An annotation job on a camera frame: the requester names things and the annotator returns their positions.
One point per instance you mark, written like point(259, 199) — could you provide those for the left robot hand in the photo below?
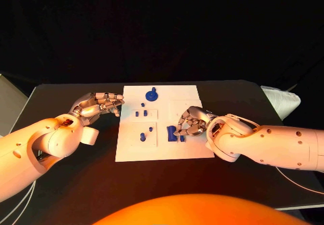
point(97, 105)

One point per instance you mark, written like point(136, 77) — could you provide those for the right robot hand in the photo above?
point(197, 123)

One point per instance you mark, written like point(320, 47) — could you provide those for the blue plug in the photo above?
point(182, 138)

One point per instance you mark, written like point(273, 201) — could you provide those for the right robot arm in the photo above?
point(269, 145)

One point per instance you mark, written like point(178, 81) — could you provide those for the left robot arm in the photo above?
point(31, 151)

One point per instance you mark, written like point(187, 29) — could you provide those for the white task board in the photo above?
point(142, 151)

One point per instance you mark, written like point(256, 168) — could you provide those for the blue block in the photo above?
point(171, 134)

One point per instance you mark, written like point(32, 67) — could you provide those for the blue peg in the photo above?
point(143, 137)
point(145, 113)

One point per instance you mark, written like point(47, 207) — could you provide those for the blue gear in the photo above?
point(152, 95)

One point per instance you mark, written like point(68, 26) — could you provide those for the pale panel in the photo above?
point(11, 105)

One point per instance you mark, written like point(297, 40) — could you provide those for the white ribbed object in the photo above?
point(282, 102)

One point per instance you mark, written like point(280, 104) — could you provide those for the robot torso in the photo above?
point(202, 211)

